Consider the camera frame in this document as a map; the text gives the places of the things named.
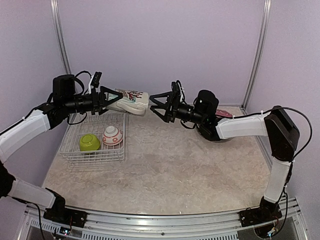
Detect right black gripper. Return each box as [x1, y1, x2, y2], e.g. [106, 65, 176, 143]
[149, 91, 206, 125]

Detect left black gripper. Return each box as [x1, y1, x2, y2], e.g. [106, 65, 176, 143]
[63, 84, 122, 115]

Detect red white patterned bowl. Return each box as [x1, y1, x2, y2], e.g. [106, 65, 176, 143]
[102, 125, 124, 146]

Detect white patterned mug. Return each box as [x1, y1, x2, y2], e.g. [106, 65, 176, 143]
[106, 88, 149, 116]

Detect green cup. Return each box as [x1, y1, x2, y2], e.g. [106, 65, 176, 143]
[79, 133, 101, 152]

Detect black striped plate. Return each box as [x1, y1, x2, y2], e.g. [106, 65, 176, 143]
[196, 125, 230, 143]

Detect pink polka dot dish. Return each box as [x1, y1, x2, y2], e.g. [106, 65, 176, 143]
[215, 109, 233, 119]

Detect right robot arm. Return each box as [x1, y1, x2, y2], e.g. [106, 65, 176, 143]
[149, 87, 300, 227]

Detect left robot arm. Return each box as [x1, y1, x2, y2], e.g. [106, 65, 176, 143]
[0, 86, 123, 223]

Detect white wire dish rack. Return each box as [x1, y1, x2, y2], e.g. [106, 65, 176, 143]
[59, 111, 127, 168]

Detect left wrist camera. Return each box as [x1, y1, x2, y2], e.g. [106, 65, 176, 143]
[51, 71, 103, 101]

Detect left aluminium corner post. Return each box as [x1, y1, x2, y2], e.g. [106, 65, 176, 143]
[50, 0, 72, 74]

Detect aluminium corner post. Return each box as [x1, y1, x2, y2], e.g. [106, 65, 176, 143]
[241, 0, 272, 110]
[50, 0, 72, 74]

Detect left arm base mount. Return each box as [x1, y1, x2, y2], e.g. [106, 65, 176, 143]
[43, 208, 88, 228]

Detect right aluminium corner post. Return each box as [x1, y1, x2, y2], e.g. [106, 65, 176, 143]
[241, 0, 272, 110]

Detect aluminium front rail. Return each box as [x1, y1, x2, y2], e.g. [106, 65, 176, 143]
[24, 198, 308, 240]

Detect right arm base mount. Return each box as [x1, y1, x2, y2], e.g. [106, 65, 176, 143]
[238, 207, 283, 228]

